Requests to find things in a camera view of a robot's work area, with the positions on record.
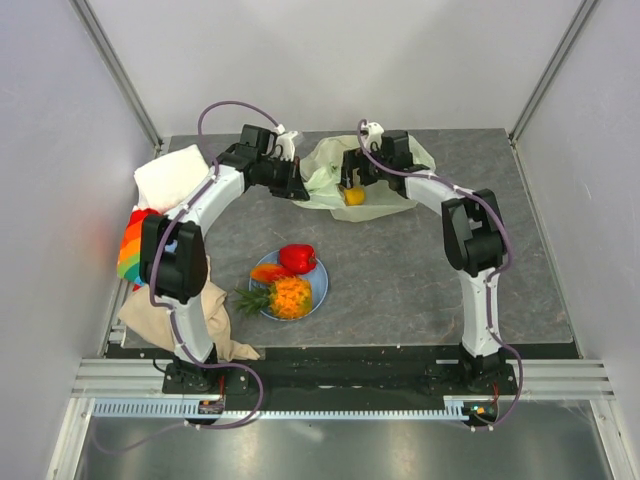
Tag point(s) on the fake pineapple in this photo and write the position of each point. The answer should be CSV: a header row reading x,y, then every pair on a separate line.
x,y
287,298

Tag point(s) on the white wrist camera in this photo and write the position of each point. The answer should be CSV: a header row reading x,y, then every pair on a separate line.
x,y
286,142
370,135

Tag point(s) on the left aluminium corner post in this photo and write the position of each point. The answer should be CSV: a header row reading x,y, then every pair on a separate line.
x,y
107,52

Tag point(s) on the grey slotted cable duct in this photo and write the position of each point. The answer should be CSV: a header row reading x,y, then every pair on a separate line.
x,y
196,409

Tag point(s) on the blue plastic plate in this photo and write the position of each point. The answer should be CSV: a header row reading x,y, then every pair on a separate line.
x,y
318,279

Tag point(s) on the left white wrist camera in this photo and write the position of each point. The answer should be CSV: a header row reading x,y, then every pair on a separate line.
x,y
286,142

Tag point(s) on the aluminium corner post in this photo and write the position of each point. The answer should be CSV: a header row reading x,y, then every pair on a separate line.
x,y
553,67
107,52

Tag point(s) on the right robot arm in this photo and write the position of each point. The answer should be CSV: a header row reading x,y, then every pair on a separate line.
x,y
473,232

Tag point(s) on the red fake apple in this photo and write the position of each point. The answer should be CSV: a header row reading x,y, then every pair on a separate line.
x,y
298,258

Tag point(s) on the right aluminium corner post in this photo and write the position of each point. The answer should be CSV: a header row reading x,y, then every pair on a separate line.
x,y
553,67

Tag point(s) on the small orange fake fruit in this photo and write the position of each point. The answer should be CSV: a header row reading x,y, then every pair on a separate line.
x,y
354,196

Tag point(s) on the beige crumpled cloth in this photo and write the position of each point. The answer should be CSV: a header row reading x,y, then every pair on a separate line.
x,y
152,323

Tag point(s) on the rainbow striped cloth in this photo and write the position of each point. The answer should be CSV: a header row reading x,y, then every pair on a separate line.
x,y
129,252

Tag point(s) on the red yellow fake mango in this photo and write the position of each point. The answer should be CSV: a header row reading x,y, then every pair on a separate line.
x,y
268,273

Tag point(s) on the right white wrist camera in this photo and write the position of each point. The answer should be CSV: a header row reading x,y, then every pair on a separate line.
x,y
370,135

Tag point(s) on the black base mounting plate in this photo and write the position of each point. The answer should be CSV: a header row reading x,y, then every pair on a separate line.
x,y
346,378

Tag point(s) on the pale green plastic bag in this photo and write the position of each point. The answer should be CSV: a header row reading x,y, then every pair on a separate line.
x,y
321,174

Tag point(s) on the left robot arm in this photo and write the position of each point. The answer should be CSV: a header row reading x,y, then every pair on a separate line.
x,y
173,260

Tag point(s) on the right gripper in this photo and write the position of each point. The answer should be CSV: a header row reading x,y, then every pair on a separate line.
x,y
353,159

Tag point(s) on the white folded towel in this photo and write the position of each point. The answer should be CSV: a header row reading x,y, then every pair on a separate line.
x,y
165,182

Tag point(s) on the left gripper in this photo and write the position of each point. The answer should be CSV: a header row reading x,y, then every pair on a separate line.
x,y
294,186

